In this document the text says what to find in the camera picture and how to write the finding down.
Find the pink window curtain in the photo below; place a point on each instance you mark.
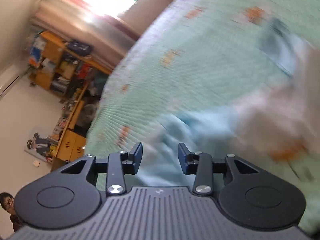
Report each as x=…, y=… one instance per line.
x=110, y=36

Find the person with glasses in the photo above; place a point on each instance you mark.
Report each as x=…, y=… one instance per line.
x=7, y=204

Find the green quilted bedspread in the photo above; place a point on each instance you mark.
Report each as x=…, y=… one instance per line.
x=197, y=56

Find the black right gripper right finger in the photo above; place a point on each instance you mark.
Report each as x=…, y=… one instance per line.
x=203, y=166

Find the black bag on shelf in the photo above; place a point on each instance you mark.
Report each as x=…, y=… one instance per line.
x=81, y=49

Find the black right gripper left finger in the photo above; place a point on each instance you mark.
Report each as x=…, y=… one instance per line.
x=116, y=166

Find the cartoon figure poster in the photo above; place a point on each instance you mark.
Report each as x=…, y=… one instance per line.
x=39, y=148

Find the orange wooden bookshelf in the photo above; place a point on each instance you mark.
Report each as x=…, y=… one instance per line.
x=78, y=82

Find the light blue white garment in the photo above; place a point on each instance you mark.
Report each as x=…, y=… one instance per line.
x=276, y=127

